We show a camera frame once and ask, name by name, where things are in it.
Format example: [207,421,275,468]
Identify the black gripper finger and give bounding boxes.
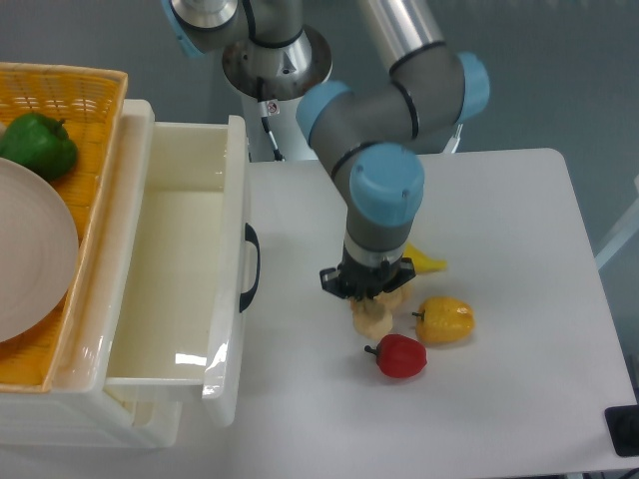
[381,257,416,301]
[319,267,363,300]

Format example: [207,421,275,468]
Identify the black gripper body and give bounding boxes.
[336,248,400,299]

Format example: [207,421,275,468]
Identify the rectangular square bread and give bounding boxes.
[350,298,393,341]

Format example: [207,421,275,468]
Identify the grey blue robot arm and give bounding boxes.
[163,1,490,300]

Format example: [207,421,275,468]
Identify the round bread roll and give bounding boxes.
[374,282,412,310]

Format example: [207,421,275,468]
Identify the yellow banana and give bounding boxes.
[403,242,447,274]

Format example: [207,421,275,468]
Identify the yellow bell pepper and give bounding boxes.
[412,296,475,344]

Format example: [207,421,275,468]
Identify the red bell pepper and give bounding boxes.
[363,333,427,379]

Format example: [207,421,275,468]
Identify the white open drawer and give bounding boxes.
[106,116,251,427]

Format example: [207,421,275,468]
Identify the black device at edge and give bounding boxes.
[604,404,639,457]

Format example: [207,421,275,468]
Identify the white plastic drawer cabinet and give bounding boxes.
[1,100,182,448]

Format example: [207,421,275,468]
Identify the beige round plate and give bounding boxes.
[1,159,79,341]

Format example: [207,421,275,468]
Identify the orange woven basket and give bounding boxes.
[1,62,128,394]

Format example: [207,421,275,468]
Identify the green bell pepper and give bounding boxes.
[1,112,78,182]

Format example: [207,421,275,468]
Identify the black drawer handle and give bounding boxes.
[239,223,262,313]

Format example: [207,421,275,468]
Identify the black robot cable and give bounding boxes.
[255,77,287,162]

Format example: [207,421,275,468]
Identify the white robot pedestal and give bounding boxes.
[222,25,332,162]

